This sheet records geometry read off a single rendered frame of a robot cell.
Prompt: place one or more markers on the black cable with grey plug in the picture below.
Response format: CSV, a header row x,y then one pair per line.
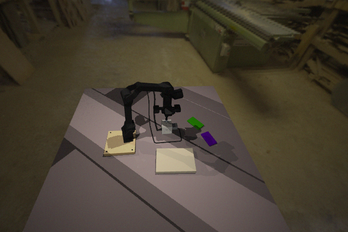
x,y
174,127

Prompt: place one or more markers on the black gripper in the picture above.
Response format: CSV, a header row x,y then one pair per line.
x,y
157,109

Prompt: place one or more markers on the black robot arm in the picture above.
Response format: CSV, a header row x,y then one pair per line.
x,y
167,93

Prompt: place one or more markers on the white flat rectangular slab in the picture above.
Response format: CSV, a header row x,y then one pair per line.
x,y
175,160

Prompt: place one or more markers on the purple flat rectangular block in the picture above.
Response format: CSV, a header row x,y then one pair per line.
x,y
208,138

